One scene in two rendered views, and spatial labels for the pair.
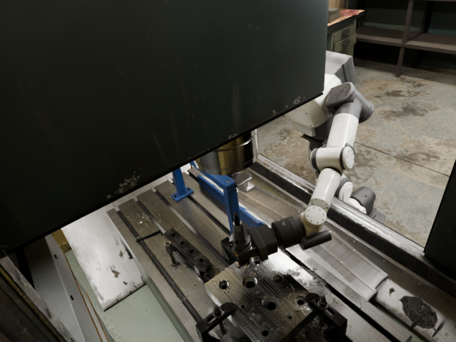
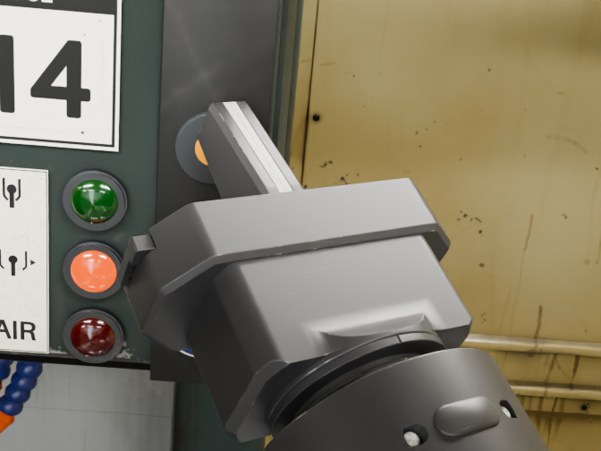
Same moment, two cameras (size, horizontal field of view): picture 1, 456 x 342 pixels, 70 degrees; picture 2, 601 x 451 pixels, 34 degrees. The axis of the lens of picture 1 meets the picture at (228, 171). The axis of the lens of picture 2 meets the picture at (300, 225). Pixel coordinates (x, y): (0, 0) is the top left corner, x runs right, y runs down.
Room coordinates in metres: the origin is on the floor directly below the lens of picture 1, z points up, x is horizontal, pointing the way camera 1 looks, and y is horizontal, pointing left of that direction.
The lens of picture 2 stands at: (1.24, -0.34, 1.82)
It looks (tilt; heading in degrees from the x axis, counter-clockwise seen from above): 21 degrees down; 119
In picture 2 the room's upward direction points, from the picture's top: 5 degrees clockwise
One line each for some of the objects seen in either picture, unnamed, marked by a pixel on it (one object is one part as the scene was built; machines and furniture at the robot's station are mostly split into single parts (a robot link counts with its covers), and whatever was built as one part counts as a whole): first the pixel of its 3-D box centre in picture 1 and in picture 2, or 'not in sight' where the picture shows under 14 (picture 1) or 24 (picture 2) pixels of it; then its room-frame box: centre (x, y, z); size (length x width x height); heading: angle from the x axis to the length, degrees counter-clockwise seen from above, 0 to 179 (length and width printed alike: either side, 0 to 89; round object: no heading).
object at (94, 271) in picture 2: not in sight; (94, 270); (0.98, -0.05, 1.64); 0.02 x 0.01 x 0.02; 32
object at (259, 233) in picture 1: (271, 237); not in sight; (0.68, -0.10, 1.12); 0.13 x 0.12 x 0.10; 13
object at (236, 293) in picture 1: (260, 297); not in sight; (0.59, -0.04, 0.96); 0.29 x 0.23 x 0.05; 32
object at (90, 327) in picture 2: not in sight; (93, 336); (0.98, -0.05, 1.60); 0.02 x 0.01 x 0.02; 32
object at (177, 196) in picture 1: (176, 169); not in sight; (1.23, 0.23, 1.05); 0.10 x 0.05 x 0.30; 122
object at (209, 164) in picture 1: (222, 135); not in sight; (0.66, 0.00, 1.52); 0.16 x 0.16 x 0.12
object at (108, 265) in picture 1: (168, 222); not in sight; (1.21, 0.34, 0.75); 0.89 x 0.70 x 0.26; 122
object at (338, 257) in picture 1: (288, 237); not in sight; (1.04, -0.24, 0.70); 0.90 x 0.30 x 0.16; 32
